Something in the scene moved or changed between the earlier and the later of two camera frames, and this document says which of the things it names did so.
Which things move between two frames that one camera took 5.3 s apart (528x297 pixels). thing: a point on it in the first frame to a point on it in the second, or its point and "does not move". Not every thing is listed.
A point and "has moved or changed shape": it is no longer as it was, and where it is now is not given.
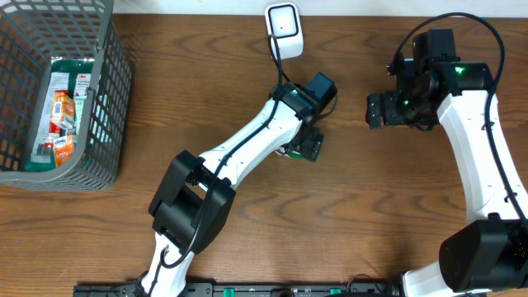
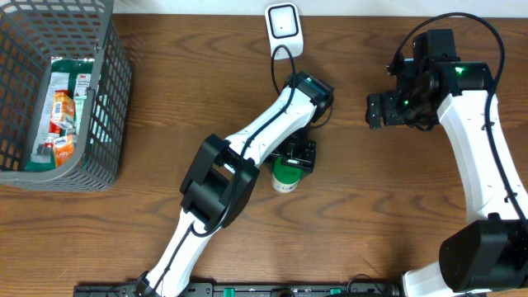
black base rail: [242, 289] does not move
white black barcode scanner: [283, 21] does not move
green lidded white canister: [291, 153] has moved or changed shape
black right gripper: [393, 116] does not move
